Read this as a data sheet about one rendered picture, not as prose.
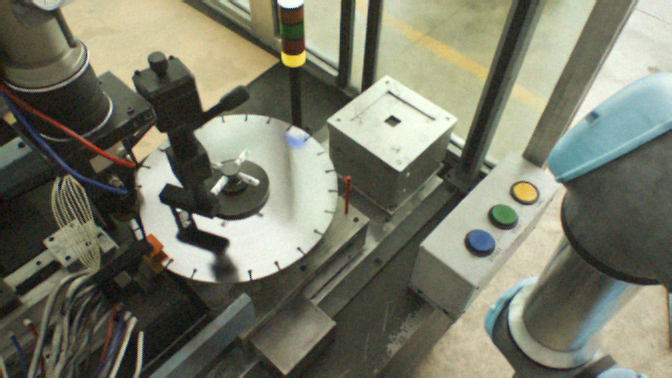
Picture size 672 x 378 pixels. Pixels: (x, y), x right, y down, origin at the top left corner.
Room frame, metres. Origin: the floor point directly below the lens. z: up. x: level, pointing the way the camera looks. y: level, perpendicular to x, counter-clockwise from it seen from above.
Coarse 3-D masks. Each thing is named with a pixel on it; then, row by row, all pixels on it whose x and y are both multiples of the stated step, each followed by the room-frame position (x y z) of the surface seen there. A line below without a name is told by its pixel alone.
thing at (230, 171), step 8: (248, 152) 0.53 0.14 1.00; (240, 160) 0.51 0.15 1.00; (216, 168) 0.50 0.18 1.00; (224, 168) 0.49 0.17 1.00; (232, 168) 0.49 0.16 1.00; (240, 168) 0.50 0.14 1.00; (224, 176) 0.48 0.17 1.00; (232, 176) 0.48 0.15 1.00; (240, 176) 0.48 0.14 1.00; (248, 176) 0.48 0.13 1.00; (224, 184) 0.47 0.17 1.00; (232, 184) 0.48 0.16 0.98; (256, 184) 0.47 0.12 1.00; (216, 192) 0.45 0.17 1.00
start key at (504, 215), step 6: (504, 204) 0.51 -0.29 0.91; (498, 210) 0.50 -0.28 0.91; (504, 210) 0.50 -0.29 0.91; (510, 210) 0.50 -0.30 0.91; (492, 216) 0.49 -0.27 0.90; (498, 216) 0.49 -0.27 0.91; (504, 216) 0.49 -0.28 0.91; (510, 216) 0.49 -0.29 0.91; (498, 222) 0.48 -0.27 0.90; (504, 222) 0.48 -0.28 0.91; (510, 222) 0.48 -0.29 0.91
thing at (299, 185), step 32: (224, 128) 0.62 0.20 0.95; (256, 128) 0.63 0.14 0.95; (288, 128) 0.63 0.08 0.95; (160, 160) 0.55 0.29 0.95; (224, 160) 0.55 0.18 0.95; (256, 160) 0.55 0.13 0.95; (288, 160) 0.56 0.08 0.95; (320, 160) 0.56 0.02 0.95; (288, 192) 0.49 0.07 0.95; (320, 192) 0.49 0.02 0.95; (160, 224) 0.42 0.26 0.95; (192, 224) 0.42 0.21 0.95; (224, 224) 0.43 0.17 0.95; (256, 224) 0.43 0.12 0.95; (288, 224) 0.43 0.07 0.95; (320, 224) 0.43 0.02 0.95; (160, 256) 0.37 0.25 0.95; (192, 256) 0.37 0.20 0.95; (224, 256) 0.37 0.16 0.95; (256, 256) 0.37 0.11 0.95; (288, 256) 0.38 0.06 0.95
